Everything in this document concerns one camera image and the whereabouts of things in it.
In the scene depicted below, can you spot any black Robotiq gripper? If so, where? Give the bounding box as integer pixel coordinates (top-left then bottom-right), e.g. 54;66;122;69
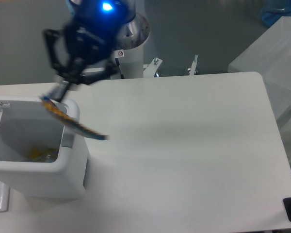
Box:
42;0;135;102

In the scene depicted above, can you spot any blue snack wrapper bag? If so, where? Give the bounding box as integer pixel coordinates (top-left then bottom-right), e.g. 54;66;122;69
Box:
39;82;111;141

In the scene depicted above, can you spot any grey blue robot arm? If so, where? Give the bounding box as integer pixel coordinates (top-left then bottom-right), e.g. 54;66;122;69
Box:
43;0;150;102

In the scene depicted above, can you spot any white plastic trash can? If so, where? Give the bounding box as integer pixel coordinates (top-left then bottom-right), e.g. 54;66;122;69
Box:
0;96;89;199

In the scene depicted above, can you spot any yellow trash inside can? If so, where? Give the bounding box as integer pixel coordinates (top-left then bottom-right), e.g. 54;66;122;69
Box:
27;148;59;163

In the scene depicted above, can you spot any translucent white storage box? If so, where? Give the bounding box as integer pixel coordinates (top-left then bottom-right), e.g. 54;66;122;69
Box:
228;17;291;166

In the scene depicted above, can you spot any blue water jug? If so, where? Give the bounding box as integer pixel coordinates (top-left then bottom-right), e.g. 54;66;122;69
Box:
260;0;291;28

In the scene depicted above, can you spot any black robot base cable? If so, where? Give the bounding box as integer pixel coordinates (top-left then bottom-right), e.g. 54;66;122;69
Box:
115;57;126;80

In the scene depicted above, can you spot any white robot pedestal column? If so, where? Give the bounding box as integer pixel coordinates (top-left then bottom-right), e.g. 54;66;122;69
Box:
111;44;144;80

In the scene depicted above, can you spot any white pedestal mounting bracket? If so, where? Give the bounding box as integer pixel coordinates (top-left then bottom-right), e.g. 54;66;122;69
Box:
82;54;199;81

